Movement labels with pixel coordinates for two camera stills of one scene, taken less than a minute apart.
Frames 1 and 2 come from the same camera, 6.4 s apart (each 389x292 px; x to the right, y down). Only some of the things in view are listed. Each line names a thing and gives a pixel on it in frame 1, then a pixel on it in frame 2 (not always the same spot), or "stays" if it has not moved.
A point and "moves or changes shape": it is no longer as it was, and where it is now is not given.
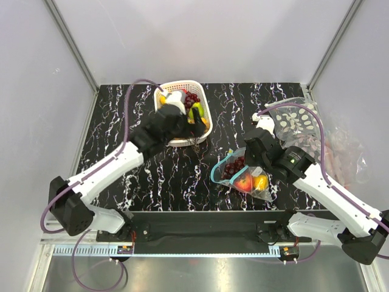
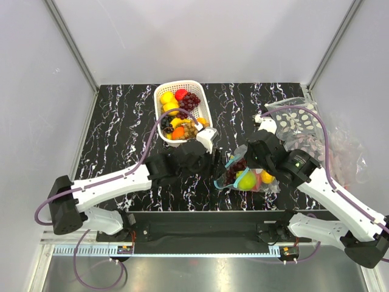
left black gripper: x=192 y=130 -> x=215 y=170
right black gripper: x=249 y=160 stays
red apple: x=244 y=183 -> x=258 y=182
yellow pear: x=260 y=182 -> x=266 y=177
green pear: x=200 y=108 -> x=248 y=182
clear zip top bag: x=233 y=169 moves or changes shape
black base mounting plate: x=206 y=227 stays
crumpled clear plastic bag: x=346 y=160 stays
